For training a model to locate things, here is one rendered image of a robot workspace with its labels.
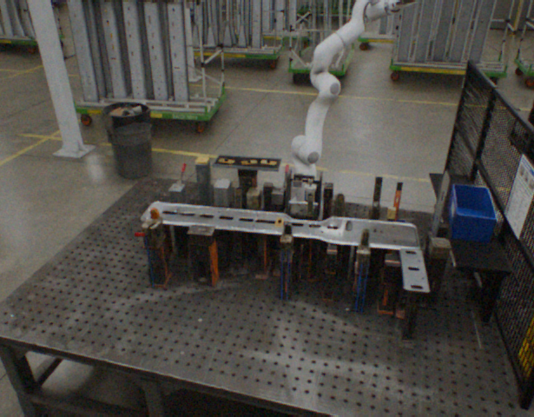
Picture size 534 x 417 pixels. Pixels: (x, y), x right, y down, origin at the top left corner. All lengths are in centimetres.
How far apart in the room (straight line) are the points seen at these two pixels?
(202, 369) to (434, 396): 91
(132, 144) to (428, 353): 366
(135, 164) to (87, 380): 262
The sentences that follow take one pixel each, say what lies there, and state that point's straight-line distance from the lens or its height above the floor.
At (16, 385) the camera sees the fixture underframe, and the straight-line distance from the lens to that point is 274.
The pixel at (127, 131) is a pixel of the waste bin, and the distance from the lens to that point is 484.
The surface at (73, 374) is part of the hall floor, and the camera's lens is 308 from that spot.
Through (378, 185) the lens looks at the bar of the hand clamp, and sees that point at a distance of 231.
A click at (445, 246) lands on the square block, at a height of 106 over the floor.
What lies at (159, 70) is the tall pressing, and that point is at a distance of 650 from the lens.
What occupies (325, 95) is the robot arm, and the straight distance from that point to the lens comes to 246.
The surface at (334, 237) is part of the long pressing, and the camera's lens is 218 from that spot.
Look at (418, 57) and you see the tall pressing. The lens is 892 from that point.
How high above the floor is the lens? 221
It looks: 30 degrees down
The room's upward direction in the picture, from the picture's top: straight up
